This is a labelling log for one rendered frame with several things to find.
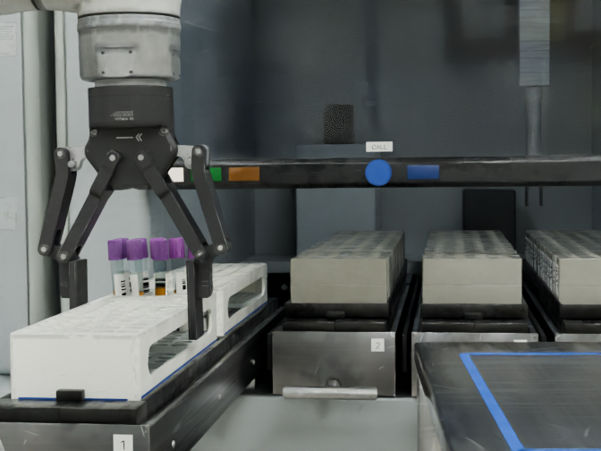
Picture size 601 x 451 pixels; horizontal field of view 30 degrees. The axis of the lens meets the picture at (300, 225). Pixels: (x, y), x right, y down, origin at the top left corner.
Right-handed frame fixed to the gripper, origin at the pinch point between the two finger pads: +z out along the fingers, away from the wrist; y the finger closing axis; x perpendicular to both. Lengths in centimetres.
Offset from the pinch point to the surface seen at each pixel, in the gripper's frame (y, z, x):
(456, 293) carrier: 28.9, 2.1, 31.1
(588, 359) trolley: 39.6, 4.0, 0.0
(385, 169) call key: 21.0, -12.1, 29.0
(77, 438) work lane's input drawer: 1.4, 5.9, -21.5
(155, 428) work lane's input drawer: 6.7, 5.5, -19.9
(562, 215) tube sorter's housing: 49, -2, 108
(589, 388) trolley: 38.0, 3.8, -12.9
